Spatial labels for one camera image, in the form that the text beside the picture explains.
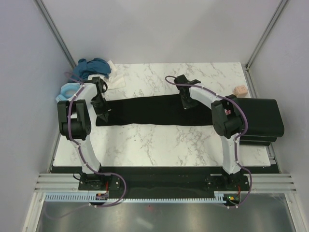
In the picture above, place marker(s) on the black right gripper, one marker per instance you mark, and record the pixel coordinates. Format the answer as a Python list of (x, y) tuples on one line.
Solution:
[(186, 106)]

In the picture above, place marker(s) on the white t shirt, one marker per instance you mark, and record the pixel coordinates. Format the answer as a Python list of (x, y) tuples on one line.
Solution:
[(115, 79)]

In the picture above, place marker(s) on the white slotted cable duct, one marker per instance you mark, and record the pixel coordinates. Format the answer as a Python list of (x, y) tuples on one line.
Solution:
[(92, 197)]

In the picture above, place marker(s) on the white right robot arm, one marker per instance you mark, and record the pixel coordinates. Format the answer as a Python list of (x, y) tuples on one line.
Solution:
[(228, 119)]

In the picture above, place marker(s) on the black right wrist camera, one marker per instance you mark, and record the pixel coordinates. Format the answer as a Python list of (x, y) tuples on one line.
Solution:
[(182, 81)]

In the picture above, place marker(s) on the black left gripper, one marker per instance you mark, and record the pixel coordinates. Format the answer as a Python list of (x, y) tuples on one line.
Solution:
[(103, 112)]

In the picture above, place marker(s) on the light blue ring toy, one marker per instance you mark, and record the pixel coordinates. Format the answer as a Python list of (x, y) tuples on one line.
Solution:
[(67, 91)]

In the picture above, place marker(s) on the blue t shirt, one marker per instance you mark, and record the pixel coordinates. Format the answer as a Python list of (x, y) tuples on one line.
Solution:
[(85, 68)]

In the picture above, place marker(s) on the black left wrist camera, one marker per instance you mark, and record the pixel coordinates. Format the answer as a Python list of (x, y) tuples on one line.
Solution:
[(100, 84)]

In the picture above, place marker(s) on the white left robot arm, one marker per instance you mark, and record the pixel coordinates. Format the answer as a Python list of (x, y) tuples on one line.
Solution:
[(75, 117)]

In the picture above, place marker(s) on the pink foam cube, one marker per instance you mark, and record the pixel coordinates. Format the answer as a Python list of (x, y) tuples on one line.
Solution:
[(240, 91)]

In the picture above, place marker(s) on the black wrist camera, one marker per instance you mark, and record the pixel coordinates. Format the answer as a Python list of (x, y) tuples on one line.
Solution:
[(100, 84), (182, 81)]

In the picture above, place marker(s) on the black t shirt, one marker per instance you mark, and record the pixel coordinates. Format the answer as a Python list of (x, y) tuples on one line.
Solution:
[(156, 110)]

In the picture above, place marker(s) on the black and pink drawer box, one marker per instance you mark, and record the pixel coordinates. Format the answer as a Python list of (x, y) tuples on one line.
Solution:
[(265, 124)]

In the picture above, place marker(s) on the aluminium frame rail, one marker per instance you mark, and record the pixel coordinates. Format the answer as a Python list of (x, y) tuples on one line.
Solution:
[(210, 183)]

